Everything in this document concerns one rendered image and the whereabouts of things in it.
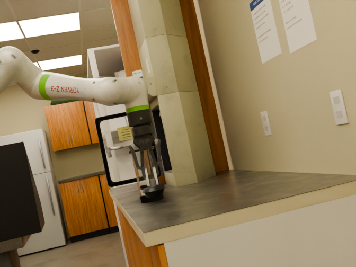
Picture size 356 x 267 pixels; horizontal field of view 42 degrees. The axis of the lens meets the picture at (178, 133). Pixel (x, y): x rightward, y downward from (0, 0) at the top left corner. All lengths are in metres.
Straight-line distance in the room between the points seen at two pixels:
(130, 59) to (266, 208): 1.61
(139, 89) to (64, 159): 6.12
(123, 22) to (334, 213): 1.78
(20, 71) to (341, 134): 1.23
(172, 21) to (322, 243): 1.49
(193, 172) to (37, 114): 5.78
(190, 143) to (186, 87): 0.30
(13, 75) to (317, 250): 1.29
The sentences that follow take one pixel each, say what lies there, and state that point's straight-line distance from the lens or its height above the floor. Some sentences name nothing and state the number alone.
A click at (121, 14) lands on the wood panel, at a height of 1.96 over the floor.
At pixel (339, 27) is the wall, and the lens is 1.54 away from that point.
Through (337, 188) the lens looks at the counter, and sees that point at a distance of 1.42.
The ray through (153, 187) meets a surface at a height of 1.01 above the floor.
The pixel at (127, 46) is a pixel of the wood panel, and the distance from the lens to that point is 2.73.
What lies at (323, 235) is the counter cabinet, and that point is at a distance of 1.41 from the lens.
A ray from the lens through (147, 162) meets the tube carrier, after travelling 1.90.
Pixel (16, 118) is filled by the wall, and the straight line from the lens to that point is 7.94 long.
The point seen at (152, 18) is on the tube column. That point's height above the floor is 1.80.
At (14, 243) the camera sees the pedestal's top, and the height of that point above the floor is 0.92.
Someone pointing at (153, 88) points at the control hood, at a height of 1.45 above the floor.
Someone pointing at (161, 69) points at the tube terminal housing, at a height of 1.54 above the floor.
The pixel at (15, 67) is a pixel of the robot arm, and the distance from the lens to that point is 1.92.
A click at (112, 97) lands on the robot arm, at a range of 1.67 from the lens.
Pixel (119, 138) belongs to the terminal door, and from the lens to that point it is 2.60.
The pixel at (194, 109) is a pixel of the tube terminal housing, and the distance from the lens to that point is 2.42.
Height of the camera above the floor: 1.15
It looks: 1 degrees up
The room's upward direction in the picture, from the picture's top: 12 degrees counter-clockwise
